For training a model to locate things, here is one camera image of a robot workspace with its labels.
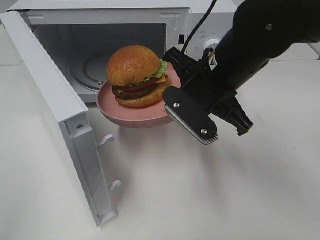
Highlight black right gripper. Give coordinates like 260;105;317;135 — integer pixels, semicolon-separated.
162;47;254;145

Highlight pink round plate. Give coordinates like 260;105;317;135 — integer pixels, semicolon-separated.
96;61;183;130

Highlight burger with lettuce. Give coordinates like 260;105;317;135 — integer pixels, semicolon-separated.
106;45;169;109

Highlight white microwave door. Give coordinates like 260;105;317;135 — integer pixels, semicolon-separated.
0;11;121;227

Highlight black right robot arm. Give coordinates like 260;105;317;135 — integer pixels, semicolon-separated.
162;0;320;145

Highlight upper white microwave knob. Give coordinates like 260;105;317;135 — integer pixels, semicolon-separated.
202;38;221;55

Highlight white microwave oven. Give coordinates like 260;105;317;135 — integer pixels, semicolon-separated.
10;0;211;103

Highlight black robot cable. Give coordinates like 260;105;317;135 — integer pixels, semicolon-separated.
181;0;218;55

